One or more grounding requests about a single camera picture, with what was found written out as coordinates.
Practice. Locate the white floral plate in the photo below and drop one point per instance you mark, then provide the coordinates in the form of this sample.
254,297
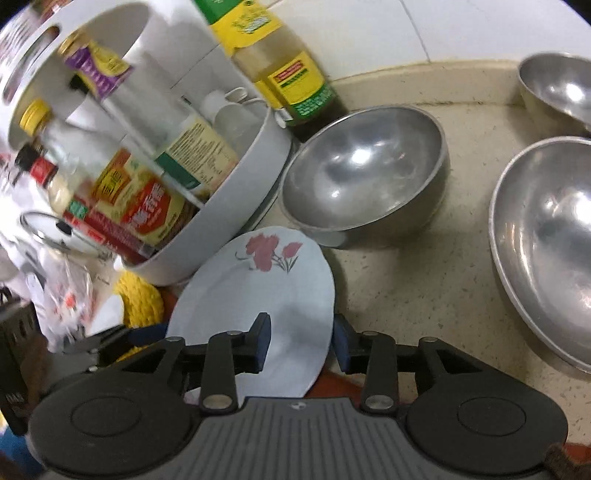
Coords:
286,295

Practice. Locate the brown fuzzy cloth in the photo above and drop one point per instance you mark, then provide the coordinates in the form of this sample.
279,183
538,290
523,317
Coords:
565,464

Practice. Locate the white round condiment rack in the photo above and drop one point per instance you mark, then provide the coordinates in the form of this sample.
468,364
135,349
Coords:
231,221

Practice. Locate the small steel bowl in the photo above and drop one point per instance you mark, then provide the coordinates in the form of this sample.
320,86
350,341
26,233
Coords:
558,92

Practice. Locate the yellow cap clear bottle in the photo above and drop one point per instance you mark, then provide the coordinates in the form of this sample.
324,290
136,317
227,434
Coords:
78,147

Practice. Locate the red neck label sauce bottle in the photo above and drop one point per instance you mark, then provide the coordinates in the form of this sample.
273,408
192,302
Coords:
44,170

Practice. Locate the green yellow label oil bottle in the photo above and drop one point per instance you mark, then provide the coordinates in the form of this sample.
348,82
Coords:
295,83

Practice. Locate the medium steel bowl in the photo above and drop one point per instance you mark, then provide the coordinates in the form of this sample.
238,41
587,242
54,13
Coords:
360,175

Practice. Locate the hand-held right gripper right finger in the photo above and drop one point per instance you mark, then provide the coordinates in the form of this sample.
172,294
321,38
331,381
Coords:
340,344

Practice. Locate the small clear bottle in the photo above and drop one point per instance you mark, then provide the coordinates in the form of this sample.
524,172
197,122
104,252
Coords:
226,115

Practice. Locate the clear plastic bag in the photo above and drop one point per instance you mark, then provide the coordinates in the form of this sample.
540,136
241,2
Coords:
64,304

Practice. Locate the red mat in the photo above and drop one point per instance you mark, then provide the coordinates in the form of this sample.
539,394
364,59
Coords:
332,387

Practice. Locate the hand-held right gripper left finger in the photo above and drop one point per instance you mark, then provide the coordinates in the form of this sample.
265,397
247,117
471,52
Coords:
262,339

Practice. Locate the purple neck label clear bottle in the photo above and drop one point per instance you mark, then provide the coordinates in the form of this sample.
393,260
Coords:
194,147

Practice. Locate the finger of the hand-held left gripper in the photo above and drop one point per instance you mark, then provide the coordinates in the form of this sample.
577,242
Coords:
147,333

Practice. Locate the yellow knitted coaster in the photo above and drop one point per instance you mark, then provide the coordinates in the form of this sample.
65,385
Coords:
138,300

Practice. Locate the glass pot lid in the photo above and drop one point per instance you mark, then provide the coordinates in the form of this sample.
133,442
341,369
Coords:
41,226

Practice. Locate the large steel bowl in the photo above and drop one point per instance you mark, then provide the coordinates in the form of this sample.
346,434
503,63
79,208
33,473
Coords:
545,240

